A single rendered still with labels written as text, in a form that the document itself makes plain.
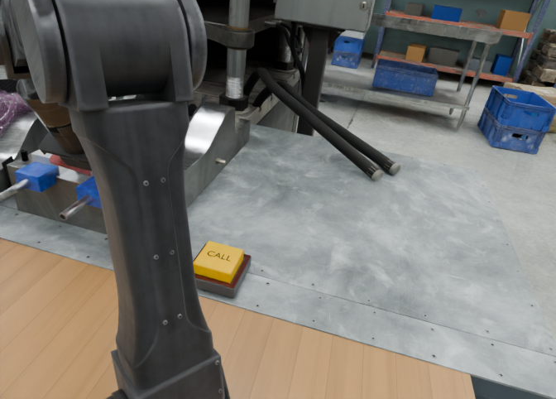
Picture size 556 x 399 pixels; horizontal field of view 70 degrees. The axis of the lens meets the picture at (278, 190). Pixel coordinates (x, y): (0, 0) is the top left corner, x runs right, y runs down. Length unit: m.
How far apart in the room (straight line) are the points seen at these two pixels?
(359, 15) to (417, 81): 2.97
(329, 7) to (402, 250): 0.83
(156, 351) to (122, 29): 0.21
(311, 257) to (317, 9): 0.87
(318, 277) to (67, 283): 0.37
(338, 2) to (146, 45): 1.12
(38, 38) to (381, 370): 0.50
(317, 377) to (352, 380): 0.04
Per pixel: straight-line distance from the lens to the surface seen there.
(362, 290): 0.65
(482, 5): 7.17
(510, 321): 0.72
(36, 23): 0.23
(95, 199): 0.65
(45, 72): 0.24
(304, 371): 0.53
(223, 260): 0.60
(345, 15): 1.34
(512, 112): 4.05
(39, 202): 0.78
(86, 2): 0.25
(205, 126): 0.85
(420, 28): 4.00
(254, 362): 0.53
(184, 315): 0.30
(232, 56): 1.30
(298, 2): 1.36
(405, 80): 4.26
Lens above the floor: 1.22
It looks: 30 degrees down
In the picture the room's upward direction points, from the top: 7 degrees clockwise
